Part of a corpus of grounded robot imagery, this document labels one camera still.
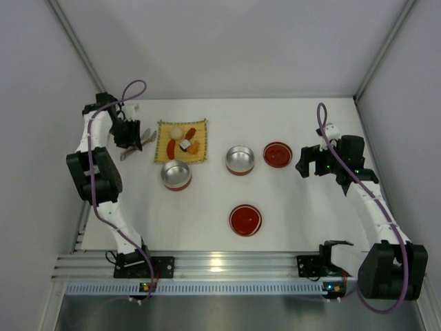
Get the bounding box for steel tongs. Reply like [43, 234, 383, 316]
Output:
[120, 128, 157, 161]

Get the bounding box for long red sausage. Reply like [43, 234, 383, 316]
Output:
[167, 139, 176, 160]

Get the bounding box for beige rice ball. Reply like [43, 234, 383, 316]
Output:
[170, 126, 184, 141]

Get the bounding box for black white sushi roll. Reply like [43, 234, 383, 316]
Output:
[179, 139, 192, 152]

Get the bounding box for small red sausage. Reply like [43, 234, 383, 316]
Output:
[185, 128, 196, 140]

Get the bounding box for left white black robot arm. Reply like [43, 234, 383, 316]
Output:
[66, 92, 147, 271]

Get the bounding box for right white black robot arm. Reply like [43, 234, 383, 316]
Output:
[296, 135, 428, 301]

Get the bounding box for back red lid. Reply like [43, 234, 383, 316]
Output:
[263, 141, 294, 168]

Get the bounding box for red lid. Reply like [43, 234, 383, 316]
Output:
[229, 204, 263, 237]
[263, 141, 294, 168]

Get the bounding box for bamboo serving mat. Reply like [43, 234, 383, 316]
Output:
[154, 119, 208, 164]

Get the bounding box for centre steel bowl red base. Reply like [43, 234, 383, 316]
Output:
[225, 146, 255, 176]

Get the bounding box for steel bowl red base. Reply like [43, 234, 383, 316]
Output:
[161, 160, 192, 191]
[225, 146, 255, 176]

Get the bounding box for left steel bowl red base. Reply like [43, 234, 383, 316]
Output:
[161, 160, 192, 191]

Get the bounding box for front red lid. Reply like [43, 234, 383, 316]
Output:
[229, 204, 263, 237]

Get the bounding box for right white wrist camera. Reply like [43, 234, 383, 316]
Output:
[316, 123, 341, 152]

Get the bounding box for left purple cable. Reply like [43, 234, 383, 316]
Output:
[88, 79, 155, 304]

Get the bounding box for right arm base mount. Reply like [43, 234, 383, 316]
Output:
[296, 241, 353, 281]

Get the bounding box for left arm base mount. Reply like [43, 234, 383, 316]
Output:
[113, 252, 175, 279]

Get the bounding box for left aluminium corner post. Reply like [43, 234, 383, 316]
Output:
[45, 0, 106, 92]

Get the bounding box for aluminium corner post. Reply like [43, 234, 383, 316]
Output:
[353, 0, 419, 105]
[45, 0, 106, 92]

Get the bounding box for aluminium front frame rail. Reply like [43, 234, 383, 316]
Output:
[51, 250, 359, 281]

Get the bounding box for white slotted cable duct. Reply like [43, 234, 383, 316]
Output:
[65, 281, 332, 296]

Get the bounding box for right aluminium corner post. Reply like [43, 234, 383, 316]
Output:
[353, 0, 419, 105]

